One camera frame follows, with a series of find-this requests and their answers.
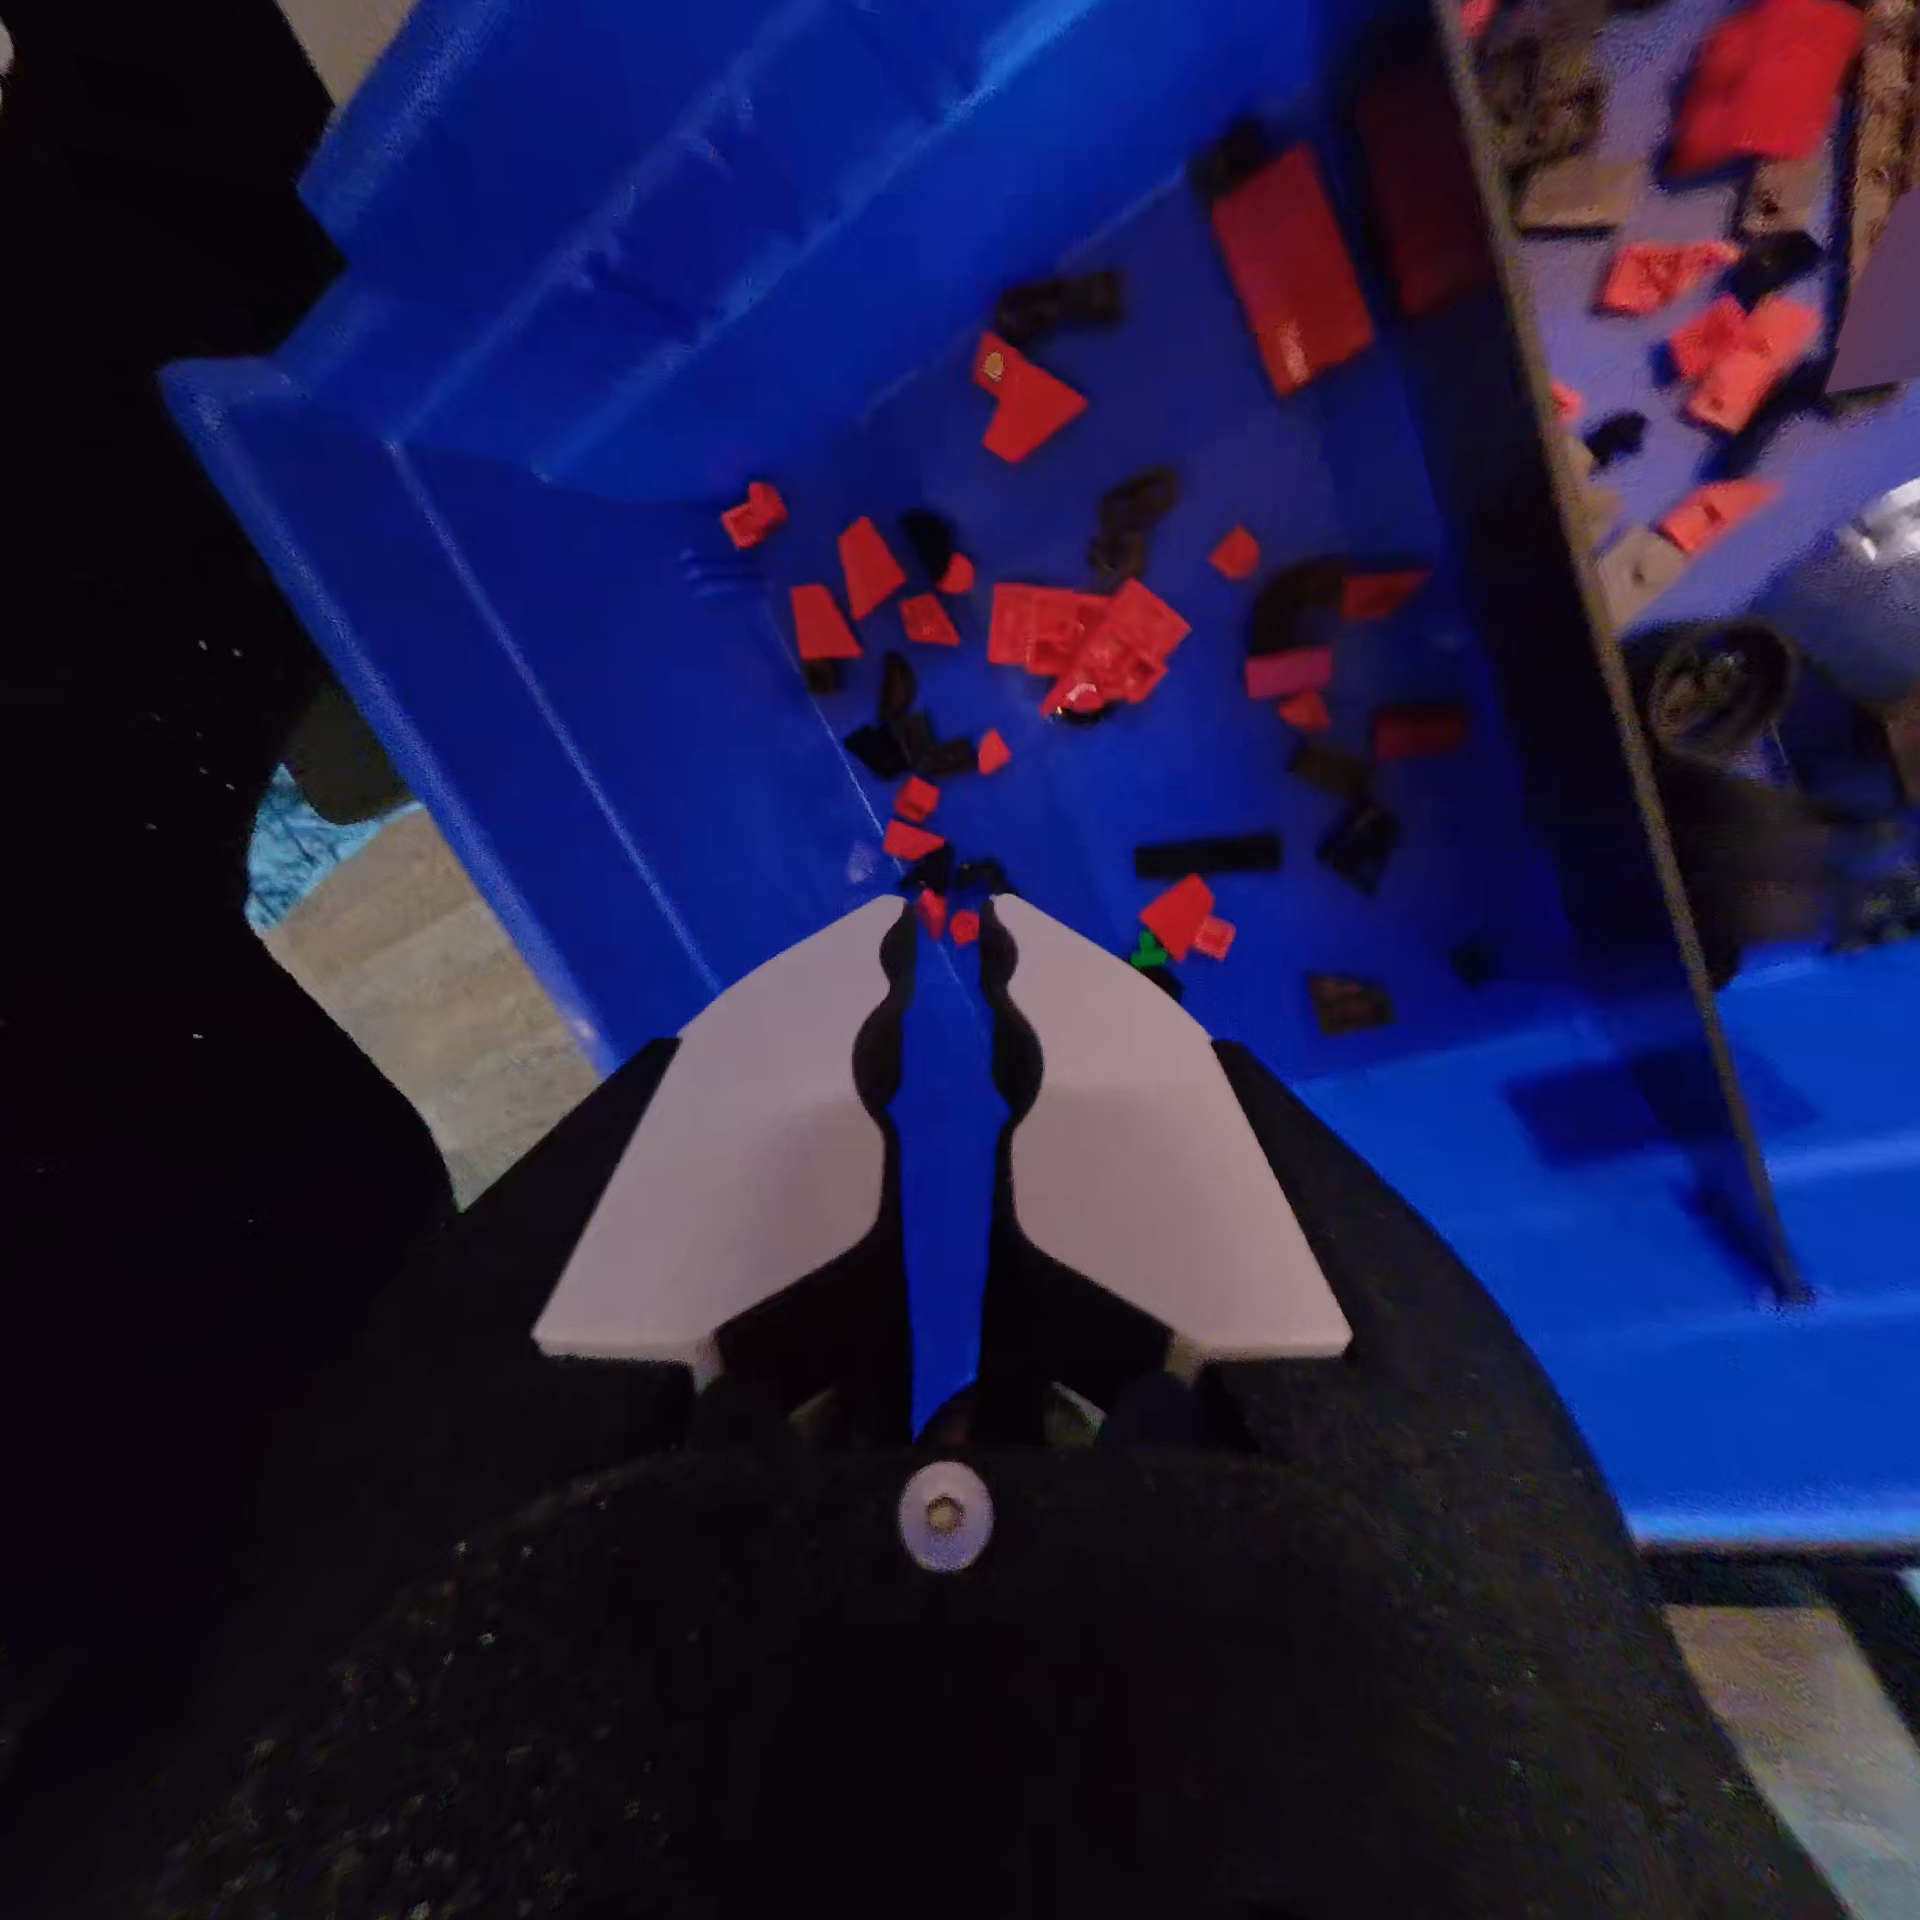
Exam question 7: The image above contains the pile of lego bricks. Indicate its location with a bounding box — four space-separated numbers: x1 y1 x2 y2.
1462 0 1920 963
718 119 1509 1040

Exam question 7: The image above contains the black lego wheel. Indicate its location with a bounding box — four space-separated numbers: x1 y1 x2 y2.
1635 616 1801 768

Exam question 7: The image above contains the blue plastic bin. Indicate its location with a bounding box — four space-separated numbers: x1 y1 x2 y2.
157 0 1920 1553

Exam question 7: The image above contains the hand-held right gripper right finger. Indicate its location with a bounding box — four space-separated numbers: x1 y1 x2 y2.
978 894 1355 1403

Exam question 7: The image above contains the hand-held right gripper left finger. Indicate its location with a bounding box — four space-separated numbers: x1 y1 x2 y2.
527 896 923 1403

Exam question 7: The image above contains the silver metal cylinder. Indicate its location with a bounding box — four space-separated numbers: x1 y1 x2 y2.
1762 478 1920 710

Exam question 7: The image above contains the grey bin divider panel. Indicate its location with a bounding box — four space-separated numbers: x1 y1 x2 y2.
1429 0 1809 1304

